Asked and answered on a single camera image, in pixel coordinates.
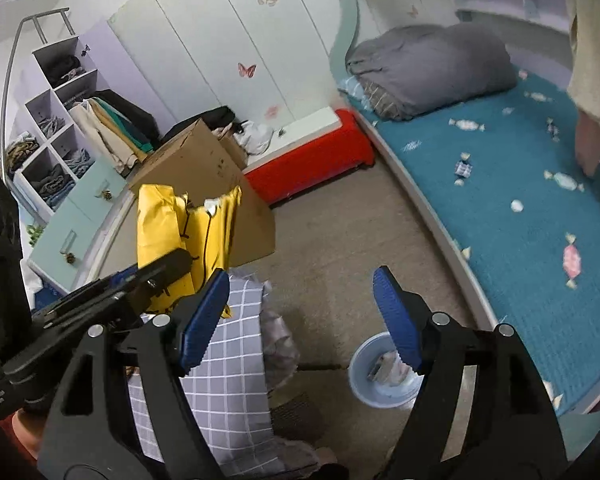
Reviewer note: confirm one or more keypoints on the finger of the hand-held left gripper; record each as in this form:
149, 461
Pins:
167, 272
125, 274

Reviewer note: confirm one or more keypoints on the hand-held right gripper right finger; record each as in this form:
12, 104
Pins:
397, 325

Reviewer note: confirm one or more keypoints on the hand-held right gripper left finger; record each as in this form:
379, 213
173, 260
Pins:
205, 325

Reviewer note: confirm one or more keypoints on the yellow garment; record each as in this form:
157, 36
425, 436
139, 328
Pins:
160, 225

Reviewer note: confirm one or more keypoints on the light blue plastic basin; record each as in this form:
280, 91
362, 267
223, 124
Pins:
365, 391

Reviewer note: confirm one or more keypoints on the white crumpled wrapper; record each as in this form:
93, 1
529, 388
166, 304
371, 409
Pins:
380, 371

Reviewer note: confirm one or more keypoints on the grey checked tablecloth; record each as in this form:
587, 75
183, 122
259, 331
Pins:
230, 390

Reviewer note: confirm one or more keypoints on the light teal drawer cabinet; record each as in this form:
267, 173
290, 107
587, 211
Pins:
80, 210

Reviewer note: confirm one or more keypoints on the large cardboard box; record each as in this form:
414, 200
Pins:
200, 170

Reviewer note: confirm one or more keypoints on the bed with teal candy-print sheet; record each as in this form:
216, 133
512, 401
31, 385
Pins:
505, 240

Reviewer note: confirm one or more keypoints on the hanging clothes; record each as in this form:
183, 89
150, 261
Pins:
110, 130

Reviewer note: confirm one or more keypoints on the black bag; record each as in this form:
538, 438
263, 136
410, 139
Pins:
200, 120

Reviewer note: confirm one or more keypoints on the white plastic bag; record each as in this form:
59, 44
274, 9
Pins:
255, 137

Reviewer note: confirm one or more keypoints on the white open shelf unit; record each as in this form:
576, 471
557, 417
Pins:
45, 110

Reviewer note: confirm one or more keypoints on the red bench with white top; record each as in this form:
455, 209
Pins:
310, 160

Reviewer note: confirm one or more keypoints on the pink butterfly sticker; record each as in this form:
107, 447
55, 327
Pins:
247, 70

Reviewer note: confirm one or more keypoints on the grey checked pillow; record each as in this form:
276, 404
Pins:
382, 102

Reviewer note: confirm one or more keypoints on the white wardrobe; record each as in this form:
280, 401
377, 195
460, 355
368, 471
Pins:
205, 35

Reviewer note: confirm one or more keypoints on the light blue plaid pillow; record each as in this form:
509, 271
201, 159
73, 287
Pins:
352, 87

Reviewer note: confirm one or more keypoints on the grey duvet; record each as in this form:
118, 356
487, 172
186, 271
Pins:
430, 70

